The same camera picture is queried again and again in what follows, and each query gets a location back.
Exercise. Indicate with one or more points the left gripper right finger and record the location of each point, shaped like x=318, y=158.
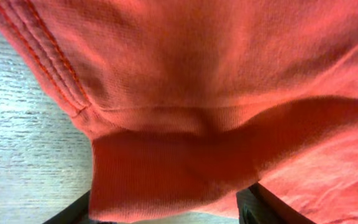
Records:
x=257, y=205

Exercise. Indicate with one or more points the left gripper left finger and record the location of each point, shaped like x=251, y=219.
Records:
x=76, y=213

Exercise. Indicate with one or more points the orange soccer t-shirt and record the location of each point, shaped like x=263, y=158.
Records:
x=186, y=103

